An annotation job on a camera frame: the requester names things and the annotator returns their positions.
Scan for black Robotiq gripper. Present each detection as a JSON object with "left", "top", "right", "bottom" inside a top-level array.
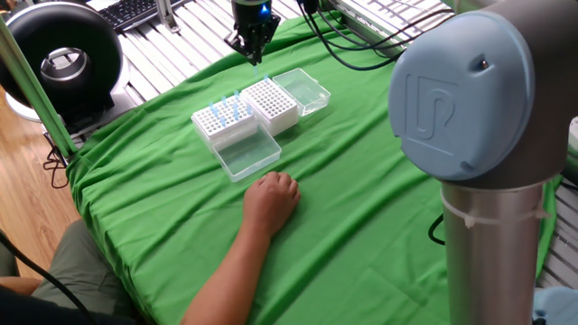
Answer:
[{"left": 223, "top": 0, "right": 283, "bottom": 67}]

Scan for white pipette tip box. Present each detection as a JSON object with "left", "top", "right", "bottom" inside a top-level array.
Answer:
[
  {"left": 240, "top": 67, "right": 332, "bottom": 137},
  {"left": 191, "top": 92, "right": 283, "bottom": 183}
]

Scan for person's right forearm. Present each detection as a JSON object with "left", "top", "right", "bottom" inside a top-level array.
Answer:
[{"left": 179, "top": 223, "right": 275, "bottom": 325}]

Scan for person's right hand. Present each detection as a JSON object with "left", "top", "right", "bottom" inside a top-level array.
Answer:
[{"left": 242, "top": 171, "right": 302, "bottom": 238}]

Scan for person's left hand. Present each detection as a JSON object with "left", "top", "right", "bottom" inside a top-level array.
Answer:
[{"left": 0, "top": 275, "right": 42, "bottom": 297}]

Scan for black keyboard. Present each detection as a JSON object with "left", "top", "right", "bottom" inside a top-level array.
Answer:
[{"left": 97, "top": 0, "right": 159, "bottom": 32}]

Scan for green table cloth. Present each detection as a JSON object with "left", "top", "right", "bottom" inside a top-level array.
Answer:
[{"left": 66, "top": 13, "right": 561, "bottom": 325}]

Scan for grey green trousers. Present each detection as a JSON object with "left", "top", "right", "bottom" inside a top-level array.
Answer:
[{"left": 0, "top": 219, "right": 136, "bottom": 317}]

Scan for black cable with ferrite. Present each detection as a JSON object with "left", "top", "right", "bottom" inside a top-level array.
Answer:
[{"left": 295, "top": 0, "right": 455, "bottom": 72}]

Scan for aluminium profile post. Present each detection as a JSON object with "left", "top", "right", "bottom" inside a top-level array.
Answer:
[{"left": 155, "top": 0, "right": 182, "bottom": 33}]

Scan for plain black robot cable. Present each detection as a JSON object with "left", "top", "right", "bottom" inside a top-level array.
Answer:
[{"left": 315, "top": 0, "right": 452, "bottom": 51}]

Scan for grey metal frame rail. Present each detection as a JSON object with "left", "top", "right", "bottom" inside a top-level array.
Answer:
[{"left": 324, "top": 0, "right": 407, "bottom": 60}]

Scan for black ring-shaped fan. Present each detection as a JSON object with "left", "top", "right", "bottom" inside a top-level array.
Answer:
[{"left": 0, "top": 1, "right": 132, "bottom": 136}]

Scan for green covered frame post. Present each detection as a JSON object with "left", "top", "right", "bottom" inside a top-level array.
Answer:
[{"left": 0, "top": 15, "right": 79, "bottom": 159}]

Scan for thin black floor cable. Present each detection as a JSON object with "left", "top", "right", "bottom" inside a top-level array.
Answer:
[{"left": 42, "top": 134, "right": 70, "bottom": 190}]

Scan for black cable silver connector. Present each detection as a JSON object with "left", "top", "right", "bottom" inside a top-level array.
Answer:
[{"left": 427, "top": 212, "right": 447, "bottom": 247}]

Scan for white cable tie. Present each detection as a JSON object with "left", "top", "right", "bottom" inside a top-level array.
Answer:
[{"left": 440, "top": 189, "right": 550, "bottom": 229}]

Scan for thick black cable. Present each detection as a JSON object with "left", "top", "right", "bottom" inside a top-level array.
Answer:
[{"left": 0, "top": 230, "right": 99, "bottom": 325}]

